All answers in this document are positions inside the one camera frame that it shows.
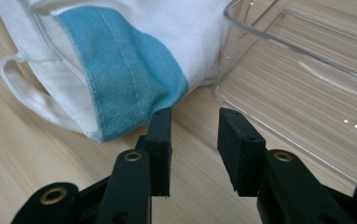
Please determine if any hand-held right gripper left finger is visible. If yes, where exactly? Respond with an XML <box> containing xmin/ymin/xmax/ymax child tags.
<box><xmin>95</xmin><ymin>106</ymin><xmax>173</xmax><ymax>224</ymax></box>

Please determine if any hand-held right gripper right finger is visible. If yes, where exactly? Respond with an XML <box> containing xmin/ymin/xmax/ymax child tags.
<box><xmin>216</xmin><ymin>107</ymin><xmax>357</xmax><ymax>224</ymax></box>

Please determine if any white plastic bag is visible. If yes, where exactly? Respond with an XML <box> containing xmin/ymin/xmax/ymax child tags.
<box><xmin>0</xmin><ymin>0</ymin><xmax>234</xmax><ymax>145</ymax></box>

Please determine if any clear plastic box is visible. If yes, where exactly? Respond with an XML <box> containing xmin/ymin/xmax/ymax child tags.
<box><xmin>214</xmin><ymin>0</ymin><xmax>357</xmax><ymax>189</ymax></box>

